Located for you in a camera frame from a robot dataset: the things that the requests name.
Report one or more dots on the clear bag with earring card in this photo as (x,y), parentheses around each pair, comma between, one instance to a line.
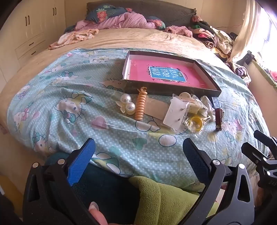
(175,114)

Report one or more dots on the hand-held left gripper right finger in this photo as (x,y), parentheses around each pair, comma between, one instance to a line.
(194,161)

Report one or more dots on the white wardrobe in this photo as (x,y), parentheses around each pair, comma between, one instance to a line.
(32,28)

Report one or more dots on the green fleece clothing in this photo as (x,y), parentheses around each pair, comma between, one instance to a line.
(162,201)

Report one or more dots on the window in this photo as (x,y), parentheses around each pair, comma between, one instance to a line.
(271,39)

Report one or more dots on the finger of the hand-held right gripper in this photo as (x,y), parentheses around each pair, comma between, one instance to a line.
(253,152)
(265,138)

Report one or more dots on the clear bag with cream clip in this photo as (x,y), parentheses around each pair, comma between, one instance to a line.
(198,108)

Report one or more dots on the black cardboard box tray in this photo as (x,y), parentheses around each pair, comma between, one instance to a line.
(213,86)

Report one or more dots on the cat printed blue blanket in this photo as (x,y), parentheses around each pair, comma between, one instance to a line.
(75,108)

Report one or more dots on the orange spiral hair clip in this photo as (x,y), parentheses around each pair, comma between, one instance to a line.
(140,106)

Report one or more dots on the grey padded headboard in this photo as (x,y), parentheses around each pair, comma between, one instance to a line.
(162,10)

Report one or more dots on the small floral pillow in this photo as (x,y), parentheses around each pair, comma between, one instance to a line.
(158,23)

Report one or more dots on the purple garment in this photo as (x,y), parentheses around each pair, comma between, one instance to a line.
(240,71)

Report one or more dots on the pink fluffy garment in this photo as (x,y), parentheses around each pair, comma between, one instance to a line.
(178,30)

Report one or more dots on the large floral pillow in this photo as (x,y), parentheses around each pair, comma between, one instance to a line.
(103,13)

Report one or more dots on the cream curtain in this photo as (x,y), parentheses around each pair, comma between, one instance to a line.
(248,28)

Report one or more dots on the pearl bow hair clip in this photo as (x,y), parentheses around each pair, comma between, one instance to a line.
(127,105)

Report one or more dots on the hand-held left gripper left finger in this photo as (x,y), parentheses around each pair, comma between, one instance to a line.
(80,164)

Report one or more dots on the pink quilt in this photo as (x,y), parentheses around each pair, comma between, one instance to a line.
(121,21)

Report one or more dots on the beige paper card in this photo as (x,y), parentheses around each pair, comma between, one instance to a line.
(155,108)

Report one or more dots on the peach patterned garment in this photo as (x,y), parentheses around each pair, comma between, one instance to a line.
(73,37)

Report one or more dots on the beige bedspread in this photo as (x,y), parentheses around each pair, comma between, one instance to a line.
(140,39)

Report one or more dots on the pile of mixed clothes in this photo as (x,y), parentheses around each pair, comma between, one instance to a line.
(212,36)

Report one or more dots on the person's left hand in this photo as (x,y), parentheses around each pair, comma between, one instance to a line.
(98,215)

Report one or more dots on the small dark blue item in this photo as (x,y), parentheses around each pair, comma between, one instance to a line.
(215,102)

